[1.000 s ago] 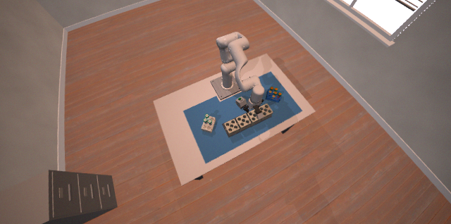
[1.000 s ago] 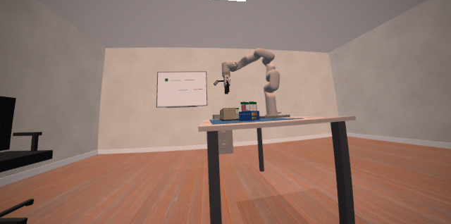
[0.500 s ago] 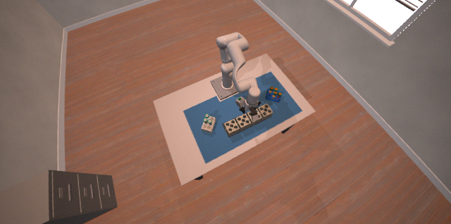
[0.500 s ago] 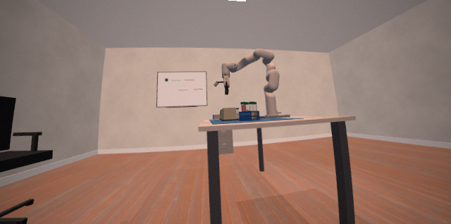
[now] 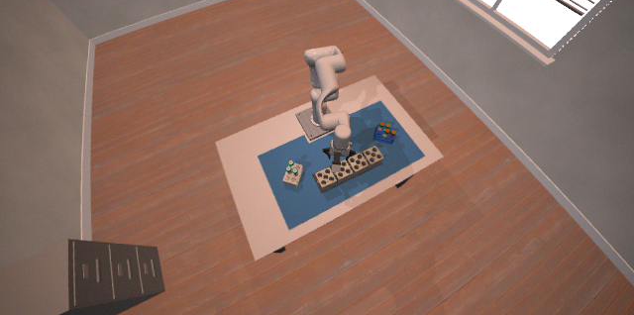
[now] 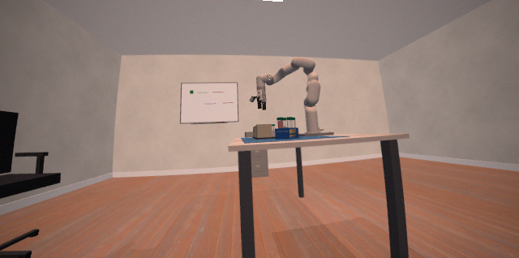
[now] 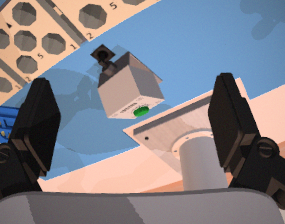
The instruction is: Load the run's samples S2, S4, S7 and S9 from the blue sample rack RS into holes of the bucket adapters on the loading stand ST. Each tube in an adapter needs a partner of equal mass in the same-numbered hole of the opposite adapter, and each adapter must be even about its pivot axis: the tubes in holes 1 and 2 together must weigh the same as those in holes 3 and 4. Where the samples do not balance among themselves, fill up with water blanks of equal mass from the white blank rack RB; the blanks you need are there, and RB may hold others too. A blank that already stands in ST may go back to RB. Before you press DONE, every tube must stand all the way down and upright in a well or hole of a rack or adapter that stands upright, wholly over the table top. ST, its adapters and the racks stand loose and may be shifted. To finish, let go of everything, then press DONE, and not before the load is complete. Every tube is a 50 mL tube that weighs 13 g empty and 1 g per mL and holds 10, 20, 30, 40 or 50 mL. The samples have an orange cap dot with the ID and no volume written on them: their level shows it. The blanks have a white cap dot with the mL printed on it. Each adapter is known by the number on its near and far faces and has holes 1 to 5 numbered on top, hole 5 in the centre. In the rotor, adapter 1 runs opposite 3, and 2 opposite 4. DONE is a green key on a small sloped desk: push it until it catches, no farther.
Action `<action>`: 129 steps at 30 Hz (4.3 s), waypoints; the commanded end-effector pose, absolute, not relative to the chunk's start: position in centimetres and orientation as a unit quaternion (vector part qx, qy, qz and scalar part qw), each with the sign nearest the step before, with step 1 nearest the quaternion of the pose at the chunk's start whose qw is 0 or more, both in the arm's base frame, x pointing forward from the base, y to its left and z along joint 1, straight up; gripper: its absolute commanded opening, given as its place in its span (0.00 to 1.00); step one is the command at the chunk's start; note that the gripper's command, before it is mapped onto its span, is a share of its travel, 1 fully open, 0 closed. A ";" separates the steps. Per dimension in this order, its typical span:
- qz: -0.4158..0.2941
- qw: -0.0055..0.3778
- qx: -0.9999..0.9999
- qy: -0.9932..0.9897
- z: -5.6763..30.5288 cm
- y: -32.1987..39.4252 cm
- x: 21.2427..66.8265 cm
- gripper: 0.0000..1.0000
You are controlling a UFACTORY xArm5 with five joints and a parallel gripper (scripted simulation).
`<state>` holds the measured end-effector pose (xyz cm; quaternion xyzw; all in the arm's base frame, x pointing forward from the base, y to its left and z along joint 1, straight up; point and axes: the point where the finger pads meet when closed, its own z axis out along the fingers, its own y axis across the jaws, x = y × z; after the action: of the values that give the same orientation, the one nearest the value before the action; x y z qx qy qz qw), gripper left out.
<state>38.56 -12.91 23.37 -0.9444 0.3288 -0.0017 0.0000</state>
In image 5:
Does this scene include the blue flat mat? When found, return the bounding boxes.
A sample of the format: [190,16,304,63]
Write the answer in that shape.
[258,101,425,230]

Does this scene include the beige bucket adapter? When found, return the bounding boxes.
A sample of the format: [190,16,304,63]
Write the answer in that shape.
[315,167,337,191]
[333,159,353,184]
[347,153,369,176]
[362,146,384,169]

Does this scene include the blue tube rack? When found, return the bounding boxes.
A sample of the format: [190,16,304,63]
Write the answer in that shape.
[373,125,395,144]

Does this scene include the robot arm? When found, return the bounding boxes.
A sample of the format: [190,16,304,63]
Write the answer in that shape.
[304,46,352,172]

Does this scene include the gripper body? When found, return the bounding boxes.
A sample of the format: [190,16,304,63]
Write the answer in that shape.
[329,141,350,157]

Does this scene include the beige tube rack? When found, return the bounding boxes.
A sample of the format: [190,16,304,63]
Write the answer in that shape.
[283,163,303,187]

